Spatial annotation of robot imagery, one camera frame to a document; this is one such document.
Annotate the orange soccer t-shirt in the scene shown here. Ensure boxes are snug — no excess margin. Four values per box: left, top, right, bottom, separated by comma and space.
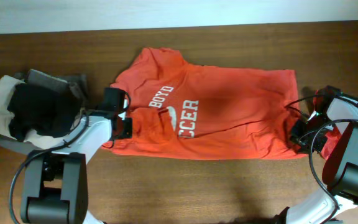
103, 48, 301, 160

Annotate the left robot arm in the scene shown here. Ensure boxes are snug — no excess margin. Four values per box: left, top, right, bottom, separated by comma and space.
9, 88, 132, 224

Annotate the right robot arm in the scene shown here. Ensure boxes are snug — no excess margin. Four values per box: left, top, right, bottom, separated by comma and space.
272, 86, 358, 224

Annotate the red t-shirt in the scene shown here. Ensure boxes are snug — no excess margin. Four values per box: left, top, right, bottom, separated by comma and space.
312, 86, 358, 159

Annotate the grey folded garment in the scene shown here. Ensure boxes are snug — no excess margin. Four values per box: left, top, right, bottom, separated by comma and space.
0, 68, 91, 157

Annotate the left black cable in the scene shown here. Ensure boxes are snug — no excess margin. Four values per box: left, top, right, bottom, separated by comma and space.
9, 91, 132, 224

